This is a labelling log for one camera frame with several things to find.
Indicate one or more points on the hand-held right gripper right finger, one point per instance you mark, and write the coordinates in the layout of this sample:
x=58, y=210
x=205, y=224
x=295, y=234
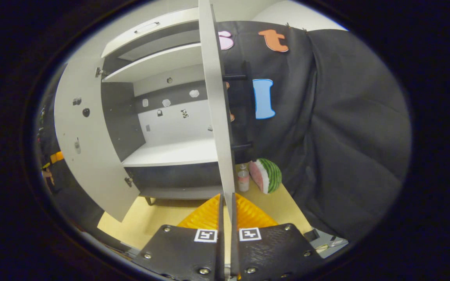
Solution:
x=272, y=253

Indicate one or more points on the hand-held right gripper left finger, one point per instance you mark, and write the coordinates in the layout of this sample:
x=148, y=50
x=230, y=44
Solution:
x=182, y=253

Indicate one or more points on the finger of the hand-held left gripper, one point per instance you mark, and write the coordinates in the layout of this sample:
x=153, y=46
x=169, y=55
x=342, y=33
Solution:
x=57, y=157

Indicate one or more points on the white shoe cabinet door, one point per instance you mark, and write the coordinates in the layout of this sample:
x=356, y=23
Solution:
x=214, y=97
x=88, y=156

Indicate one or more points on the white double-door shoe cabinet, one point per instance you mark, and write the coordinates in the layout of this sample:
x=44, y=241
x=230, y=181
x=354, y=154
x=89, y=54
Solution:
x=170, y=121

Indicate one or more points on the white cabinet shelf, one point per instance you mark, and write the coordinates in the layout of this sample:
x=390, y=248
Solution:
x=170, y=152
x=158, y=62

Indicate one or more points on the pink drink bottle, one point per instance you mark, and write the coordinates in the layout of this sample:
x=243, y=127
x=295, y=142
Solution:
x=243, y=181

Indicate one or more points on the watermelon slice toy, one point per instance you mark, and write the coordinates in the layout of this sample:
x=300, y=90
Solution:
x=270, y=175

